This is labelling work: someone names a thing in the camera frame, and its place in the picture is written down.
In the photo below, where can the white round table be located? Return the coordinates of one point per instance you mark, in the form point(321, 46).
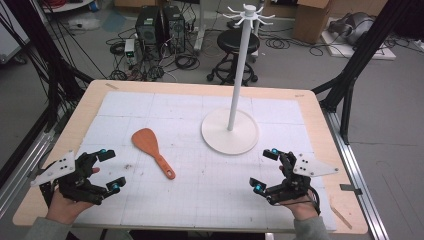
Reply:
point(66, 5)

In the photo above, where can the brown cardboard box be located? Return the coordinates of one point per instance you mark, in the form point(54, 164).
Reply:
point(311, 20)

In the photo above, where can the dark metal bracket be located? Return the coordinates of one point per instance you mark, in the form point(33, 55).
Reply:
point(350, 189)

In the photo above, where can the white metal post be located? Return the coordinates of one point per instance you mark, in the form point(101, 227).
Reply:
point(200, 26)

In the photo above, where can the small grey power supply box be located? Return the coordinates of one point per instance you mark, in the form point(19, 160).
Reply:
point(129, 50)

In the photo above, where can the white flat board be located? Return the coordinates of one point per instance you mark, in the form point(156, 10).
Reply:
point(373, 53)

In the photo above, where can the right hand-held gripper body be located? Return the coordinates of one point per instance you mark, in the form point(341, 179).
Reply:
point(295, 181)

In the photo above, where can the black round stool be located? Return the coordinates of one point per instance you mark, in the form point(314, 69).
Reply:
point(233, 43)

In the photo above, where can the thin wooden stick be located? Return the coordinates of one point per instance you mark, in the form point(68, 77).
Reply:
point(340, 216)

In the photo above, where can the white grid mat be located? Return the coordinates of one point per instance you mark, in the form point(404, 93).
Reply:
point(200, 186)

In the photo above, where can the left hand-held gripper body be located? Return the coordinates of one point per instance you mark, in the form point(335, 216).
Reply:
point(80, 173)

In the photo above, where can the orange rice paddle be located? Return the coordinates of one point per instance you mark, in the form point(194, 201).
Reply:
point(148, 143)

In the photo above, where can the white power strip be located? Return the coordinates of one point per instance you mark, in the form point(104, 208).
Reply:
point(83, 24)

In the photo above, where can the person's right hand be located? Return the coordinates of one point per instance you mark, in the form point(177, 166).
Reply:
point(305, 210)

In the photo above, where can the grey bag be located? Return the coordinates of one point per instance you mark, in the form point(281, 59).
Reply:
point(350, 26)

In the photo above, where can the person's left hand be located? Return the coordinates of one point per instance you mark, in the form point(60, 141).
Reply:
point(63, 210)

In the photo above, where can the white hook stand rack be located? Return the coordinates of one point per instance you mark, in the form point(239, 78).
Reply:
point(230, 133)

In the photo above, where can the aluminium rail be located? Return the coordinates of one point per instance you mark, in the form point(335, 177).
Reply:
point(360, 173)
point(23, 166)

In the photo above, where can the black metal frame stand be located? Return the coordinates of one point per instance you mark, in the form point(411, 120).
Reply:
point(50, 66)
point(360, 56)

